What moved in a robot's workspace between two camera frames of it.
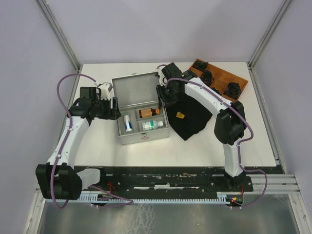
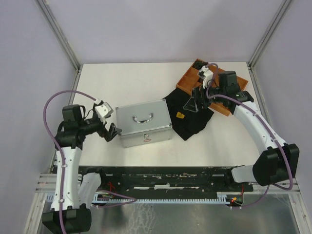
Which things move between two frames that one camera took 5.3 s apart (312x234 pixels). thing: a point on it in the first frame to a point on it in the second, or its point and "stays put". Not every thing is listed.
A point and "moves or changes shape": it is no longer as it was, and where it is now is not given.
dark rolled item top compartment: [200, 65] stays put
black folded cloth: [187, 116] stays put
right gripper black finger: [161, 95] to [194, 103]
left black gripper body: [105, 111] to [102, 130]
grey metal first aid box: [142, 120] moves or changes shape
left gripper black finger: [117, 113] to [113, 131]
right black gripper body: [171, 97] to [206, 101]
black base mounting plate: [170, 179] stays put
